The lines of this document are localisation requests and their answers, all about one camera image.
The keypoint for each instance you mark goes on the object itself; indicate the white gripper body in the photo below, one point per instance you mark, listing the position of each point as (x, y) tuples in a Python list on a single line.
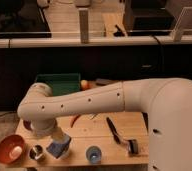
[(58, 135)]

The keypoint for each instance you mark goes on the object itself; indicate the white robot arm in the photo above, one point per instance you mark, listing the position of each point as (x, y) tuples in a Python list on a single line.
[(166, 101)]

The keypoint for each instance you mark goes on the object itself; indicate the white paper cup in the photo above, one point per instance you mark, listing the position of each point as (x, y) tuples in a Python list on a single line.
[(65, 154)]

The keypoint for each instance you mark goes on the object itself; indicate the small metal cup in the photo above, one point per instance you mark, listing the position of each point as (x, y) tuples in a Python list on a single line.
[(36, 153)]

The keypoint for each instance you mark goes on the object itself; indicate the blue glass cup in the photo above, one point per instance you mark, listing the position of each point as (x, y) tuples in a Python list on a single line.
[(94, 154)]

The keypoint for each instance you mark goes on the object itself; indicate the red chili pepper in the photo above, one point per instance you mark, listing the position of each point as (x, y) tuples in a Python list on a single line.
[(73, 120)]

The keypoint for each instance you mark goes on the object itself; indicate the purple bowl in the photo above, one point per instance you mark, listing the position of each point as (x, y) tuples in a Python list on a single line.
[(27, 125)]

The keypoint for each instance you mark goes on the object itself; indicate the white object in red bowl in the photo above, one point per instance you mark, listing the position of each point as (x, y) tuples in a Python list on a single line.
[(16, 152)]

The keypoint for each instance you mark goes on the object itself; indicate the green plastic tray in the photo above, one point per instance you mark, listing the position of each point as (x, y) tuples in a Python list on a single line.
[(61, 84)]

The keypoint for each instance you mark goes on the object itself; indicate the red bowl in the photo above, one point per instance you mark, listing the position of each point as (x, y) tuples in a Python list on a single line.
[(6, 146)]

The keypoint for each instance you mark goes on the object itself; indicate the orange ball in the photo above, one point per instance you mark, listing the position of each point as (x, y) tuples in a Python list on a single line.
[(84, 84)]

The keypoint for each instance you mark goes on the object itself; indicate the dark grey block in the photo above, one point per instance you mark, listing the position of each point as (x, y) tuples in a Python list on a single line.
[(103, 82)]

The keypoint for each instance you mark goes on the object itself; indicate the white horizontal rail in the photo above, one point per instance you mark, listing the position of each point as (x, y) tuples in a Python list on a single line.
[(93, 41)]

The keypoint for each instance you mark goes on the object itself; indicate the white angled post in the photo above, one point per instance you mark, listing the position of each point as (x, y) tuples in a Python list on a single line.
[(178, 30)]

